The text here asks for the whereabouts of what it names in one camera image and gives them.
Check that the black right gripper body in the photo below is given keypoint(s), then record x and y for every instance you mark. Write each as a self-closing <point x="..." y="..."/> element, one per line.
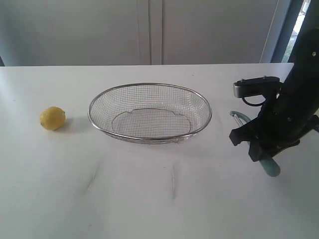
<point x="286" y="116"/>

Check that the oval wire mesh basket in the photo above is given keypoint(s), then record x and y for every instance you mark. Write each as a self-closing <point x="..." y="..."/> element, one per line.
<point x="150" y="113"/>

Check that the teal handled peeler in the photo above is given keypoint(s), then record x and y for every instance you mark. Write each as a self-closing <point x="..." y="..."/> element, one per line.
<point x="269" y="165"/>

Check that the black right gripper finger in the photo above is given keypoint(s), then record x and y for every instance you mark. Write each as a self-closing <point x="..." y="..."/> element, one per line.
<point x="247" y="132"/>
<point x="256" y="152"/>

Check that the yellow lemon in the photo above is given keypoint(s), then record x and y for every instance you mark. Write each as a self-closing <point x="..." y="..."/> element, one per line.
<point x="52" y="118"/>

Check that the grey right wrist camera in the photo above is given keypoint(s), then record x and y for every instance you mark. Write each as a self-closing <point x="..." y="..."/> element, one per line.
<point x="256" y="86"/>

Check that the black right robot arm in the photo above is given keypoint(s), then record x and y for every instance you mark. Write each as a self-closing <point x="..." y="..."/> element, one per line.
<point x="305" y="55"/>

